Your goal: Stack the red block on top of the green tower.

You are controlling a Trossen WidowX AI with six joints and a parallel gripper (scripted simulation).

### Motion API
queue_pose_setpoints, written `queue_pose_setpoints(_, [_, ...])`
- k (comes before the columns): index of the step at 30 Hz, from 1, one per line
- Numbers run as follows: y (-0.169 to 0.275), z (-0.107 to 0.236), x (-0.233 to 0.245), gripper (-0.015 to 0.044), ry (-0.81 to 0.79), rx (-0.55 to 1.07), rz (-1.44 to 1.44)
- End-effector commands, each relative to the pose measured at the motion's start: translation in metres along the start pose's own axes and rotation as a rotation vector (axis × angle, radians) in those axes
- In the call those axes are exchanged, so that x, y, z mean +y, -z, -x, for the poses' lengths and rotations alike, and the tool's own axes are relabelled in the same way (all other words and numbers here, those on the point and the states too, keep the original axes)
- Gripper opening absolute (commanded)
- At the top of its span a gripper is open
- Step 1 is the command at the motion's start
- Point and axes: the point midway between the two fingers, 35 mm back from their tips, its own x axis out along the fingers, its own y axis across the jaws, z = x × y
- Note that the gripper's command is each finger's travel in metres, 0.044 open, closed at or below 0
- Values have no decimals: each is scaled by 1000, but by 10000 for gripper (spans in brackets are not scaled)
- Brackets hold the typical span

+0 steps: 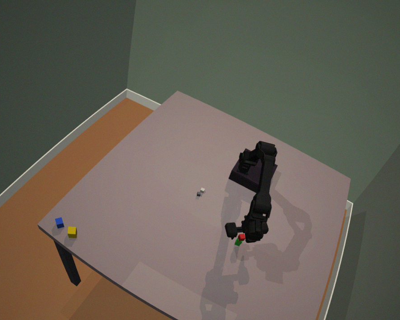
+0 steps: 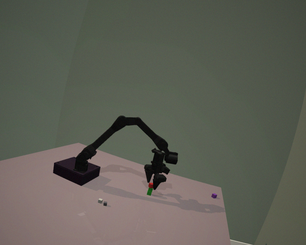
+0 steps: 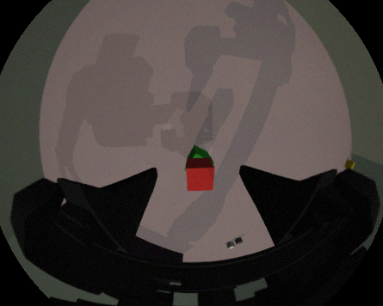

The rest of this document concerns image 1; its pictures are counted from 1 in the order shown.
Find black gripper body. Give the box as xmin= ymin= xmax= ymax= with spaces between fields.
xmin=225 ymin=215 xmax=268 ymax=238

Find blue block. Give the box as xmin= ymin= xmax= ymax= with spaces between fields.
xmin=55 ymin=218 xmax=64 ymax=228

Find yellow cube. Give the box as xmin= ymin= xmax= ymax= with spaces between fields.
xmin=68 ymin=227 xmax=77 ymax=238

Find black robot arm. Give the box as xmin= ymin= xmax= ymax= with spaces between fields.
xmin=236 ymin=141 xmax=277 ymax=243

